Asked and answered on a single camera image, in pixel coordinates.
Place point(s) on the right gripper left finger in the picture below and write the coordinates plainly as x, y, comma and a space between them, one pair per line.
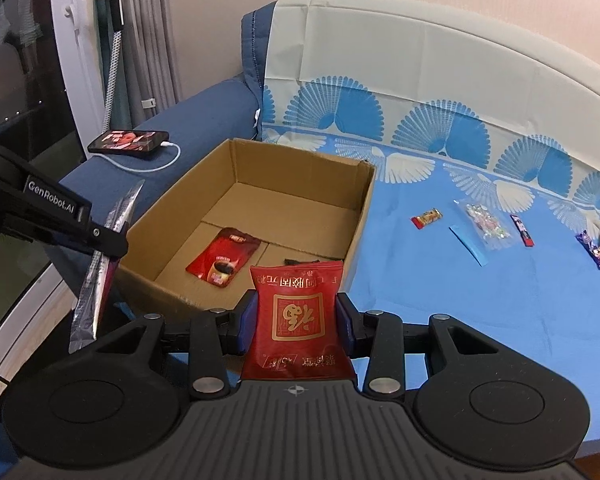
209, 336

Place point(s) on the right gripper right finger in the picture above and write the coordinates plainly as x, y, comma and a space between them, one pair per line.
384, 339

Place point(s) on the red coffee sachet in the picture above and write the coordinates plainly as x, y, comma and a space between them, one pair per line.
224, 257

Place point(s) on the red snack packet gold print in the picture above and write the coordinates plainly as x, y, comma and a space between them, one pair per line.
296, 336

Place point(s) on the silver stick sachet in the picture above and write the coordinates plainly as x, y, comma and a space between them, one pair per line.
96, 285

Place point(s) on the red gold candy bar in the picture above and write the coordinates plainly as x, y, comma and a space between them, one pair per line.
425, 219

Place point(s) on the light blue stick sachet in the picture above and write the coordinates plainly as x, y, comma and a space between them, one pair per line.
470, 245

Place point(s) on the clear bag of candies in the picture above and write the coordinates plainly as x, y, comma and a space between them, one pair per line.
488, 225

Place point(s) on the dark red blue stick sachet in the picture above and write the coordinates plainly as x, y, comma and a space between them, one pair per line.
523, 232

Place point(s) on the purple chocolate bar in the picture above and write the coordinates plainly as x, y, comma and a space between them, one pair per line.
590, 246

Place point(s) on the brown cardboard box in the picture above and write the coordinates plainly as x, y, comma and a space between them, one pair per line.
301, 205

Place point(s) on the black smartphone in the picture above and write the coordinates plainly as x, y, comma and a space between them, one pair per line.
135, 143

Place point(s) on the grey curtain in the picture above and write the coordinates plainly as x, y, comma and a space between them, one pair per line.
147, 80

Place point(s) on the blue sofa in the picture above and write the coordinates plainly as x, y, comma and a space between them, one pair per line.
230, 109

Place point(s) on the white window frame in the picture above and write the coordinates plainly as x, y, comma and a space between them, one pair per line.
78, 52

